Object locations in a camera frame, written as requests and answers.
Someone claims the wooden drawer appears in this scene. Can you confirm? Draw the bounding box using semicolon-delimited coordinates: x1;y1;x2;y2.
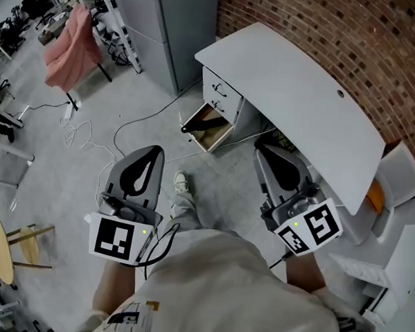
182;101;236;155

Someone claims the person's light trouser leg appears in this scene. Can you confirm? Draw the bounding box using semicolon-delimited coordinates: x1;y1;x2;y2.
167;191;206;236

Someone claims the orange object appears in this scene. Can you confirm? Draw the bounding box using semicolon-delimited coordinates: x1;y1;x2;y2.
364;179;385;215

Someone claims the wooden stool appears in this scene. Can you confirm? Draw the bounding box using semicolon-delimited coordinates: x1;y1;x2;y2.
5;222;58;272

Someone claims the person's cream shirt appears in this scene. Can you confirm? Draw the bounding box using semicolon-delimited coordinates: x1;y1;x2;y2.
50;218;376;332

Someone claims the black umbrella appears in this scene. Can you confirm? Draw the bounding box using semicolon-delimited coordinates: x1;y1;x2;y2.
179;114;233;134

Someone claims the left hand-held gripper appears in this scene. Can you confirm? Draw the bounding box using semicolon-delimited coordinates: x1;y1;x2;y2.
83;144;172;270

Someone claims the white plastic shelf unit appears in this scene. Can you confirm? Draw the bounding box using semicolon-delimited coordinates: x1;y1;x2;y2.
327;223;415;330

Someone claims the white metal rack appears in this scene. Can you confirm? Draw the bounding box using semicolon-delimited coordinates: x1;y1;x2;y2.
76;0;143;78

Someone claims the white side table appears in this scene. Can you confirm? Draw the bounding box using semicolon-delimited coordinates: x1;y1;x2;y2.
0;94;37;190

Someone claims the person's left forearm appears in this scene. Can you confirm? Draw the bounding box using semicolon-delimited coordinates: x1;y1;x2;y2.
89;258;141;319

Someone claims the person's white shoe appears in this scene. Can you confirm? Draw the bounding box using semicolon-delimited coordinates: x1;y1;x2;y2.
173;169;191;196

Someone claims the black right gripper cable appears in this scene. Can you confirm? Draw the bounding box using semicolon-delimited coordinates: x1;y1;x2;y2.
267;250;294;270

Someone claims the white curved desk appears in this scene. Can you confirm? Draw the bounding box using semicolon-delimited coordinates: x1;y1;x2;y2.
193;15;391;225

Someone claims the white floor cable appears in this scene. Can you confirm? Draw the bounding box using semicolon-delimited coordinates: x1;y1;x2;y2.
58;112;121;205

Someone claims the pink cloth on chair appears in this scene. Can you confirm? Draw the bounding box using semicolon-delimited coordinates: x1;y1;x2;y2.
39;3;105;96

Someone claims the grey metal cabinet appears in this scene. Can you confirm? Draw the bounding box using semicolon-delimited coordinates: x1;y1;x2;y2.
114;0;225;98

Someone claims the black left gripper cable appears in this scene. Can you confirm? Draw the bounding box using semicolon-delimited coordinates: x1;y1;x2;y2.
140;222;184;281

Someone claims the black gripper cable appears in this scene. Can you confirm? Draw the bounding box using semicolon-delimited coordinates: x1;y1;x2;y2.
140;222;184;281
267;250;294;270

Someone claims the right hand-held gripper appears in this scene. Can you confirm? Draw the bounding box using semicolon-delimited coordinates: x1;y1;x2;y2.
253;141;345;259

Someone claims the black floor cable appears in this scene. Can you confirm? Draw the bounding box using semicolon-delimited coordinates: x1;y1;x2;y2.
110;78;208;158

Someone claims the person's right forearm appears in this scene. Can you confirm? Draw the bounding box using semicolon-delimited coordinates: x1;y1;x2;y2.
283;250;328;295

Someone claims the white desk drawer cabinet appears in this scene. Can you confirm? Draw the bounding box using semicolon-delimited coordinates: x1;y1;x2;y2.
200;64;247;135

